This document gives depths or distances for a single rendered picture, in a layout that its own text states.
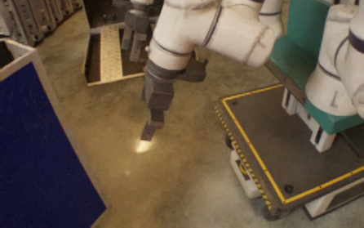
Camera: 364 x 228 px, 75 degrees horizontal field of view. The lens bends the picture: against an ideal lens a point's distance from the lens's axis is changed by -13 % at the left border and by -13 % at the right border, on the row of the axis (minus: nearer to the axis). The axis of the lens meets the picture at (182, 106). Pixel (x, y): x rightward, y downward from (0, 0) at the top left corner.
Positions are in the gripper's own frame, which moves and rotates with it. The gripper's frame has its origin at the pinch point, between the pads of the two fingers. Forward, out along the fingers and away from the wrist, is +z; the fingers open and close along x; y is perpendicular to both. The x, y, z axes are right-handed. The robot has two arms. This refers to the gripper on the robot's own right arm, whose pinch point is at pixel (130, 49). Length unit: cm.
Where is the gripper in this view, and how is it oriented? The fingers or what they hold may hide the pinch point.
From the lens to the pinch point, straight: 98.7
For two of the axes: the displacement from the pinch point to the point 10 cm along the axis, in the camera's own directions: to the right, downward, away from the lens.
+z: -2.4, 8.8, 4.0
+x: -4.1, -4.7, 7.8
